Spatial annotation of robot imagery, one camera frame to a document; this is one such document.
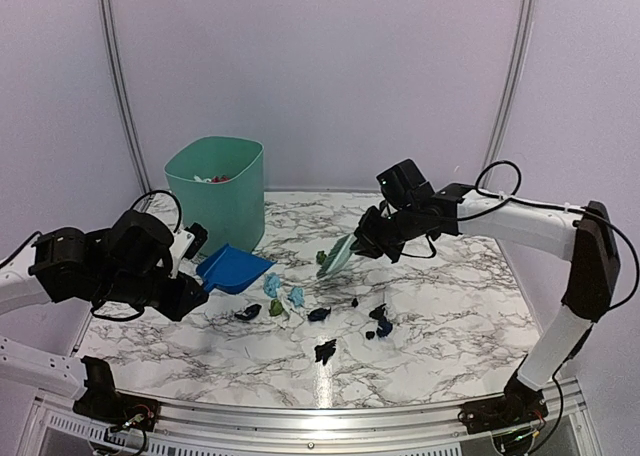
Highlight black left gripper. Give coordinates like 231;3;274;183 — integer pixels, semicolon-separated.
96;268;208;323

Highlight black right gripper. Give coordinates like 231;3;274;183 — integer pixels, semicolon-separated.
351;203;423;263

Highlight green hand brush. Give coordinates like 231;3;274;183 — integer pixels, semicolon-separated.
316;234;357;279

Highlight blue plastic dustpan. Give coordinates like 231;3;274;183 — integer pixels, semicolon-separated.
196;244;274;295

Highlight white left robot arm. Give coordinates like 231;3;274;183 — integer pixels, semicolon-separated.
1;228;208;421

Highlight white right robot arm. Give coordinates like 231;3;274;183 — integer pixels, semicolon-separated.
351;179;621;424

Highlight paper scraps inside bin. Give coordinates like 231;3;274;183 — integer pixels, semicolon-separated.
193;175;231;184

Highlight green paper scrap near bin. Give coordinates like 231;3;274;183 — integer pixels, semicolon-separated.
315;250;327;265

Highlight dark blue paper scrap right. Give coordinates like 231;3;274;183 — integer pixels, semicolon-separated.
369;303;386;321

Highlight dark blue paper scrap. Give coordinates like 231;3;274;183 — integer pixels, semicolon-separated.
307;307;331;322
369;303;386;321

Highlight black paper scrap left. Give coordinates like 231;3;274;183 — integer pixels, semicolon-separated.
234;304;262;321

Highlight blue black paper scrap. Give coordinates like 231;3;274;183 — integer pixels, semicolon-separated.
365;318;393;340

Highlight dark blue paper scrap centre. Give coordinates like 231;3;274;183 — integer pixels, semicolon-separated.
307;307;331;322

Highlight light blue white paper scrap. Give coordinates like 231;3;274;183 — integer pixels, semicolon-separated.
287;287;305;309

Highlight small green paper scrap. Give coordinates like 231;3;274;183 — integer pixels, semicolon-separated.
269;299;284;317

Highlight black paper scrap front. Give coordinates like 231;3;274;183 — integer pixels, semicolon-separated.
314;339;337;365

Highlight green plastic waste bin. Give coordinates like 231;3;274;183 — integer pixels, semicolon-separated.
164;136;265;256

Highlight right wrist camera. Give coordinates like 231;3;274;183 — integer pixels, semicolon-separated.
376;159;435;210

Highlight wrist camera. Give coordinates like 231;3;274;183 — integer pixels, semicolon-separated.
103;209;174;276
376;159;435;210

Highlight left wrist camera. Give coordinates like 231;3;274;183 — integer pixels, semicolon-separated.
103;209;174;276

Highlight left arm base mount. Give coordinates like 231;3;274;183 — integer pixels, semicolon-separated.
73;391;160;432

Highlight aluminium front rail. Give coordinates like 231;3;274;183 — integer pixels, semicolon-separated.
17;379;601;455

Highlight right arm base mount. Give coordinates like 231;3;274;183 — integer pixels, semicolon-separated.
457;395;549;435

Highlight left aluminium frame post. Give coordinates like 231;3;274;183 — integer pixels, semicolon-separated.
97;0;152;193

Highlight aluminium frame post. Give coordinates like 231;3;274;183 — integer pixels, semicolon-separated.
97;0;152;193
482;0;537;169

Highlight right aluminium frame post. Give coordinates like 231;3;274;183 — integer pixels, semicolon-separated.
482;0;537;169

